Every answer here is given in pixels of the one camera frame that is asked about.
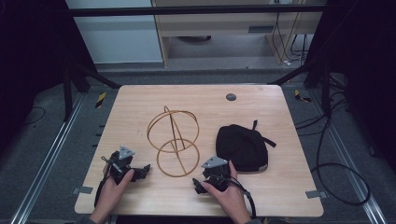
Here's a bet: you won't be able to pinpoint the light wooden desk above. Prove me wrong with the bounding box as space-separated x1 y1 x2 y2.
150 0 328 68

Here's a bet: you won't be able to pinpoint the hanging black desk cables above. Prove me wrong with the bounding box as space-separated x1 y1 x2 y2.
271 11 310 67

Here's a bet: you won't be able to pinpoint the gold wire hat stand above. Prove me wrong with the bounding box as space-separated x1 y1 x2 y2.
146 105 201 178

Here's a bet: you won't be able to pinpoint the aluminium floor rail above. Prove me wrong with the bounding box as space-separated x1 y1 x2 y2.
311 90 389 224
8 92 87 224

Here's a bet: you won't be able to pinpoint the thin black floor cable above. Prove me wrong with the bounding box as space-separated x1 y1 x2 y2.
22 105 47 126

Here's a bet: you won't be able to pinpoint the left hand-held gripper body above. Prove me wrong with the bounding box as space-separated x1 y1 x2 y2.
101 145 136 186

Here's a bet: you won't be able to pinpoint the person's left hand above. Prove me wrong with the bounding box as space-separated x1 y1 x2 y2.
90 168 135 217

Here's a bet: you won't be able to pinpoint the black metal stand leg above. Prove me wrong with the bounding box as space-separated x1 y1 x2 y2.
63 60 120 122
269 59 332 118

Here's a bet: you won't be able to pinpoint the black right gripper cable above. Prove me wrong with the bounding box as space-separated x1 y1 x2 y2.
208 175 257 219

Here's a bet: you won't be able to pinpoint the black looped floor cable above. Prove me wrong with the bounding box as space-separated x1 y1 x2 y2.
310 115 372 207

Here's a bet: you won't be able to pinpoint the white cabinet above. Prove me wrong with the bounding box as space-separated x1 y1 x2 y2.
64 0 164 64

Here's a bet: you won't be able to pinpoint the yellow black striped tape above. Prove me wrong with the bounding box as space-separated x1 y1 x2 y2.
294 89 312 104
94 91 107 109

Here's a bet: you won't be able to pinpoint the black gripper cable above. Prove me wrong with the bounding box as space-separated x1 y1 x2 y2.
208 175 257 219
93 174 112 209

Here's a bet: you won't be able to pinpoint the person's right hand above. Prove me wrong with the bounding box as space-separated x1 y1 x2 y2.
200 160 252 222

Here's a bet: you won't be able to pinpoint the black horizontal frame bar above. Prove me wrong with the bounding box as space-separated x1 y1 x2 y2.
66 4 327 18

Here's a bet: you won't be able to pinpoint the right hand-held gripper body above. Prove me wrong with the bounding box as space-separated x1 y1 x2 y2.
201 155 232 192

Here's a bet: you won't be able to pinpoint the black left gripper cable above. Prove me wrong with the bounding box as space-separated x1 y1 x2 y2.
93 174 112 209

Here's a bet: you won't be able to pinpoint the black cap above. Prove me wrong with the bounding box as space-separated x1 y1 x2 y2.
215 119 277 173

